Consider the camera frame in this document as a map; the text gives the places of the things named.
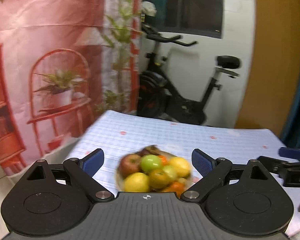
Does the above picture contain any small orange tangerine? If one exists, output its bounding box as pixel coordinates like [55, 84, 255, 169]
[158, 155, 168, 166]

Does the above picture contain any red apple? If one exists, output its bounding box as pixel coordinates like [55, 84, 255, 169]
[118, 153, 141, 178]

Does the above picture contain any pink printed backdrop cloth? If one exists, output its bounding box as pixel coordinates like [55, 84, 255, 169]
[0, 0, 141, 177]

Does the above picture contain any yellow green apple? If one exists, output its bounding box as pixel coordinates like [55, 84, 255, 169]
[162, 165, 178, 182]

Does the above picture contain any large yellow lemon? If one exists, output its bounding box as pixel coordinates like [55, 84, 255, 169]
[169, 157, 191, 178]

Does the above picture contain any blue plaid tablecloth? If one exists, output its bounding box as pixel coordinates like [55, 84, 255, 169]
[65, 109, 300, 238]

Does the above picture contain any orange tangerine front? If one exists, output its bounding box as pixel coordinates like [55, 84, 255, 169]
[161, 181, 185, 198]

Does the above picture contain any small tan longan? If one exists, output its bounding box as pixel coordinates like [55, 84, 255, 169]
[178, 178, 188, 185]

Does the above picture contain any black exercise bike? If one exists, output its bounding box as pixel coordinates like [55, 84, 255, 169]
[136, 0, 241, 126]

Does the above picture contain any brown wooden board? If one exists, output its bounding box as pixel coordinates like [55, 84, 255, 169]
[235, 0, 300, 135]

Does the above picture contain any brown orange round fruit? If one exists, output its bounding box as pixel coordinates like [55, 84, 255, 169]
[149, 169, 171, 190]

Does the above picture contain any dark window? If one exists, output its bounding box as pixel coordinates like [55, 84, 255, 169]
[144, 0, 224, 38]

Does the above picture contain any small green fruit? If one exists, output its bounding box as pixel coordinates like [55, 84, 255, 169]
[140, 154, 163, 173]

